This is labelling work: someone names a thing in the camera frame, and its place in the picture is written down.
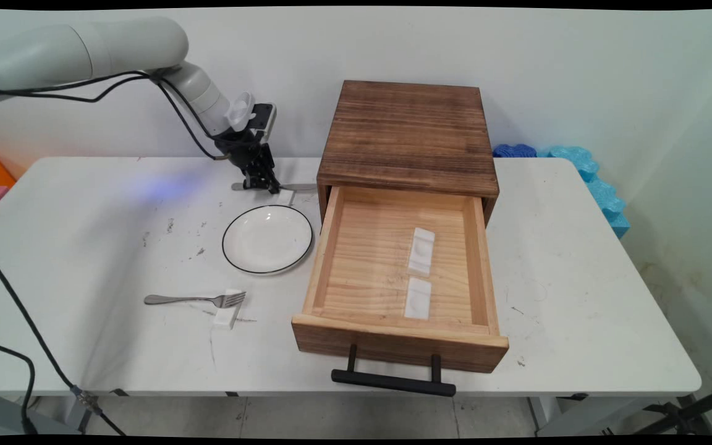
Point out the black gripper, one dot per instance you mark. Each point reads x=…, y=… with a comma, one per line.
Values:
x=241, y=147

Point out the silver metal table knife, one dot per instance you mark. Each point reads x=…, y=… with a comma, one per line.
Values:
x=299, y=186

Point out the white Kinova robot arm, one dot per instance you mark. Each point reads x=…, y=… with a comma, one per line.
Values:
x=84, y=52

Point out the white ceramic cutlery rest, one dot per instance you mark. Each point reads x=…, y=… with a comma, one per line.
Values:
x=225, y=317
x=283, y=198
x=418, y=300
x=421, y=253

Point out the white plate with black rim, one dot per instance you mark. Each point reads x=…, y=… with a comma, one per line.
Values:
x=267, y=240

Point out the light wooden drawer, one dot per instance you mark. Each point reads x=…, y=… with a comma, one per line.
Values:
x=362, y=266

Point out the dark wooden drawer cabinet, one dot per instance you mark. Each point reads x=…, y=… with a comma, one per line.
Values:
x=408, y=133

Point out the silver metal fork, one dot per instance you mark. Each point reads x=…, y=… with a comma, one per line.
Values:
x=173, y=300

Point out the dark blue foam piece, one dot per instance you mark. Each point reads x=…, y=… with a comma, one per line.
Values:
x=513, y=151

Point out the white table leg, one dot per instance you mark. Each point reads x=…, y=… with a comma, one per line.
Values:
x=81, y=414
x=584, y=417

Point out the light blue foam piece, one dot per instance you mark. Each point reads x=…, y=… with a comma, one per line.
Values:
x=603, y=188

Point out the black metal stand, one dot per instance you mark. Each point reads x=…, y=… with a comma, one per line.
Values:
x=690, y=408

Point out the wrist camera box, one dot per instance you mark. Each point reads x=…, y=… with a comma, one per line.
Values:
x=264, y=118

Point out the white ribbed wrist mount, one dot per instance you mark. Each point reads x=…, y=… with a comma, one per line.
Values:
x=240, y=111

